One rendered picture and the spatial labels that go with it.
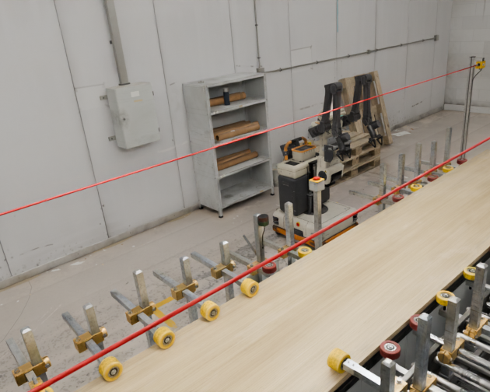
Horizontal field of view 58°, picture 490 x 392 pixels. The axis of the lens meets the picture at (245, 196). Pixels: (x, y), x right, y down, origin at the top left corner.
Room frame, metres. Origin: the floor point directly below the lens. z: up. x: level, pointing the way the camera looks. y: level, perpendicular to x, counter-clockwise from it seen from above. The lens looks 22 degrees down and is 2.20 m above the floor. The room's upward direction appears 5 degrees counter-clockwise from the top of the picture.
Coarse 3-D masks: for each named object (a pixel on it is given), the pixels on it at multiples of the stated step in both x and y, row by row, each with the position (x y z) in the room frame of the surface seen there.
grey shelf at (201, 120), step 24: (240, 72) 5.57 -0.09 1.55; (192, 96) 4.95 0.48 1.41; (216, 96) 5.38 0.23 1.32; (264, 96) 5.35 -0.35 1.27; (192, 120) 5.00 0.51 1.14; (216, 120) 5.36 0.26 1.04; (240, 120) 5.60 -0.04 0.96; (264, 120) 5.37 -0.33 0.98; (192, 144) 5.06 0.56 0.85; (216, 144) 4.79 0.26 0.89; (240, 144) 5.57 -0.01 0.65; (264, 144) 5.40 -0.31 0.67; (216, 168) 4.77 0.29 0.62; (240, 168) 4.99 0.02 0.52; (264, 168) 5.42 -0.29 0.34; (216, 192) 4.77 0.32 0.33; (240, 192) 5.17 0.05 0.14
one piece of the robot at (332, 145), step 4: (332, 136) 3.92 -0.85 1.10; (328, 140) 3.86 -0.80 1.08; (332, 140) 3.90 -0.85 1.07; (348, 140) 3.95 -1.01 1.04; (328, 144) 3.86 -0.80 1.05; (332, 144) 3.88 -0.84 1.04; (336, 144) 3.86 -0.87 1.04; (348, 144) 3.93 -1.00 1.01; (324, 148) 3.87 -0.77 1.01; (328, 148) 3.83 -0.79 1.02; (332, 148) 3.80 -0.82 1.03; (336, 148) 3.95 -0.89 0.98; (324, 152) 3.87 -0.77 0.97; (328, 152) 3.83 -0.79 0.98; (332, 152) 3.80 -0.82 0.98; (344, 152) 4.01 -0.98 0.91; (348, 152) 3.97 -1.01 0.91; (324, 156) 3.87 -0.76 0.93; (328, 156) 3.83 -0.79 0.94; (332, 156) 3.80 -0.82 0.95; (324, 160) 3.87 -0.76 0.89; (328, 160) 3.83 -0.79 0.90
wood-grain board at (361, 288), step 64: (448, 192) 2.88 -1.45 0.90; (320, 256) 2.17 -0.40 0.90; (384, 256) 2.10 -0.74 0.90; (448, 256) 2.04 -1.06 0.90; (256, 320) 1.65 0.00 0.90; (320, 320) 1.61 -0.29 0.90; (384, 320) 1.57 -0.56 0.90; (128, 384) 1.34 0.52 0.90; (192, 384) 1.31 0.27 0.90; (256, 384) 1.28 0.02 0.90; (320, 384) 1.25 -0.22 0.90
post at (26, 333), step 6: (24, 330) 1.43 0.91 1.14; (30, 330) 1.43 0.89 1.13; (24, 336) 1.42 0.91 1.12; (30, 336) 1.43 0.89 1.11; (24, 342) 1.43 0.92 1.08; (30, 342) 1.42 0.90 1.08; (30, 348) 1.42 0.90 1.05; (36, 348) 1.43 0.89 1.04; (30, 354) 1.42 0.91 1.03; (36, 354) 1.43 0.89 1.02; (30, 360) 1.43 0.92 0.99; (36, 360) 1.42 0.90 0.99; (42, 378) 1.42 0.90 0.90
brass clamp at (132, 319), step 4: (152, 304) 1.76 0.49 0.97; (136, 308) 1.74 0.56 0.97; (140, 308) 1.73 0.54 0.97; (144, 308) 1.73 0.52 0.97; (148, 308) 1.74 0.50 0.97; (152, 308) 1.75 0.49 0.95; (136, 312) 1.71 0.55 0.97; (140, 312) 1.71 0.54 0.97; (144, 312) 1.72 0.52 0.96; (148, 312) 1.73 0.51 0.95; (152, 312) 1.75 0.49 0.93; (128, 316) 1.69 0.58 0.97; (132, 316) 1.69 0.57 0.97; (136, 316) 1.70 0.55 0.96; (148, 316) 1.73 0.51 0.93; (128, 320) 1.70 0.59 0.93; (132, 320) 1.68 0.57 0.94; (136, 320) 1.69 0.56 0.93; (132, 324) 1.68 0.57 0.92
